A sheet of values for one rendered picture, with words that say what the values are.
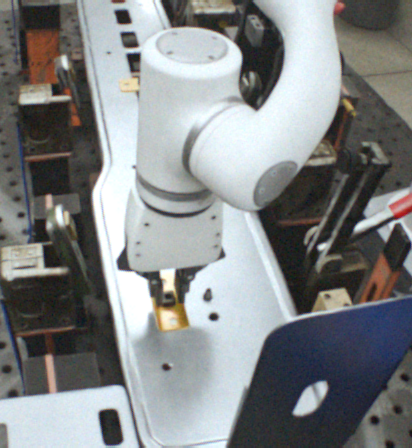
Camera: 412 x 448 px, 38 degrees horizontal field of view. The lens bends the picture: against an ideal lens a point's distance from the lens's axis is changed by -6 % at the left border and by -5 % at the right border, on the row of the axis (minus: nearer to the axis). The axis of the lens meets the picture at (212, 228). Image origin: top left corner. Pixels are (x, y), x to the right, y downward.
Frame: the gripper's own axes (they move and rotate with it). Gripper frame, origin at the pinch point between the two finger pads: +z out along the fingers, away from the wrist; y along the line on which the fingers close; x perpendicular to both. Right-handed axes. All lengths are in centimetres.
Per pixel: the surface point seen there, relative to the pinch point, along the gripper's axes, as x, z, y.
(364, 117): -72, 34, -70
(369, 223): 0.2, -7.0, -24.0
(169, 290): -1.1, 2.4, -0.4
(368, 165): 1.0, -17.3, -20.2
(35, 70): -76, 17, 14
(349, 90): -31.6, -4.0, -36.4
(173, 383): 11.3, 3.2, 1.7
